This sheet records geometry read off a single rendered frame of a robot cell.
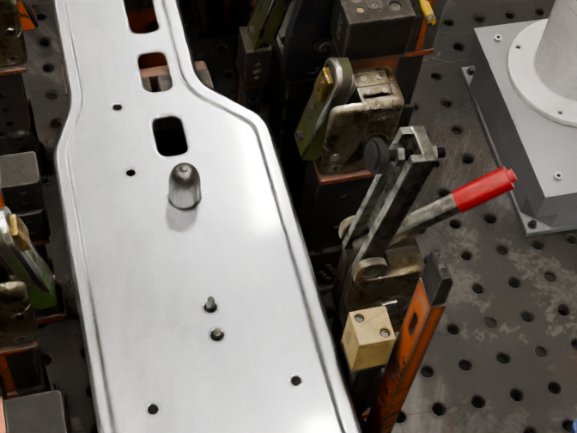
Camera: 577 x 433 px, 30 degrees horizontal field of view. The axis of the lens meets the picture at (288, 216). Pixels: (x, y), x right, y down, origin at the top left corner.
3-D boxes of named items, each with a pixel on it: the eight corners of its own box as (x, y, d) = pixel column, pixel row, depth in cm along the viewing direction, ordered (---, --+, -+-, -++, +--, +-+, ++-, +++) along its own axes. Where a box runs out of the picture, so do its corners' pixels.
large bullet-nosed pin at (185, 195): (166, 194, 108) (165, 155, 103) (197, 189, 109) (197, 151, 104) (172, 220, 107) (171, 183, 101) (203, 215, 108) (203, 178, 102)
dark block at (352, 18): (298, 214, 142) (335, -15, 107) (348, 205, 144) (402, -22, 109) (307, 246, 140) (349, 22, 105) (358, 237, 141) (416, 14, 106)
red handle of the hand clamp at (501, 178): (343, 227, 98) (502, 149, 94) (354, 235, 100) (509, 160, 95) (356, 266, 96) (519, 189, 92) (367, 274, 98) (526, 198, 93)
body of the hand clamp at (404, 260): (306, 383, 129) (343, 228, 100) (361, 372, 131) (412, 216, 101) (319, 429, 126) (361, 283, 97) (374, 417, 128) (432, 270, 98)
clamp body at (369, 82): (272, 249, 140) (299, 58, 108) (357, 234, 142) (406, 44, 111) (290, 311, 135) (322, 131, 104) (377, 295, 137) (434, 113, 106)
